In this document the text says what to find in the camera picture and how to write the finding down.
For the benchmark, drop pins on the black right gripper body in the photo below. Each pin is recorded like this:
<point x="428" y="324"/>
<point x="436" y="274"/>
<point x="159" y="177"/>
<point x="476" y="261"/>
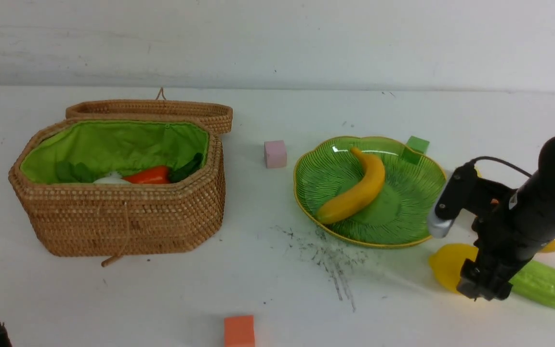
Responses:
<point x="501" y="252"/>

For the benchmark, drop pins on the green toy bitter gourd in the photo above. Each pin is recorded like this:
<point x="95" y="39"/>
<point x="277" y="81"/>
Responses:
<point x="536" y="282"/>

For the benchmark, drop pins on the yellow toy lemon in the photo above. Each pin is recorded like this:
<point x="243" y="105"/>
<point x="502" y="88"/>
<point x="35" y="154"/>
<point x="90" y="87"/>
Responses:
<point x="447" y="261"/>

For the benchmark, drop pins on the yellow toy banana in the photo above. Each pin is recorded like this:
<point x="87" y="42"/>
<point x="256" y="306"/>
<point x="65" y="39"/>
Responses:
<point x="359" y="196"/>

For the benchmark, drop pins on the white toy radish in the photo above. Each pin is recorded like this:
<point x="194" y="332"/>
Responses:
<point x="69" y="173"/>

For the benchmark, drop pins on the orange toy carrot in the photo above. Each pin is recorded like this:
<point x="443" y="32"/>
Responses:
<point x="166" y="175"/>

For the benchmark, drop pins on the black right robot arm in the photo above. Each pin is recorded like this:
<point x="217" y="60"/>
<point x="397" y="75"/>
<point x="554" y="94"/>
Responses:
<point x="531" y="207"/>

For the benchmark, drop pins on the green cube block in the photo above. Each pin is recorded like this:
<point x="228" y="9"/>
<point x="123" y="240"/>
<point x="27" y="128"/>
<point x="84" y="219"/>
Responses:
<point x="417" y="144"/>

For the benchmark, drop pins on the green leaf-shaped glass plate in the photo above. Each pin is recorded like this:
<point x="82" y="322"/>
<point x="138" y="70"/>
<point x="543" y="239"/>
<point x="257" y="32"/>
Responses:
<point x="397" y="216"/>

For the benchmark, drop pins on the woven rattan basket green lining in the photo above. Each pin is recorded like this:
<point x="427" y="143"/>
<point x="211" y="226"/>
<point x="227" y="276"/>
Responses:
<point x="73" y="220"/>

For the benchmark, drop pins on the pink cube block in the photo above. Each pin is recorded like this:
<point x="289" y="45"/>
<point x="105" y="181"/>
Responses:
<point x="275" y="154"/>

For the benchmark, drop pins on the orange cube block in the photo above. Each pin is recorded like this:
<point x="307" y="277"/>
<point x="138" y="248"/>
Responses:
<point x="239" y="331"/>

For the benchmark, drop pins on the woven rattan basket lid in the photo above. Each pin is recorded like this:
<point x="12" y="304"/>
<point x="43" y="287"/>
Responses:
<point x="215" y="117"/>

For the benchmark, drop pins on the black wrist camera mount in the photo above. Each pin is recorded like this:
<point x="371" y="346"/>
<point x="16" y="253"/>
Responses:
<point x="464" y="190"/>

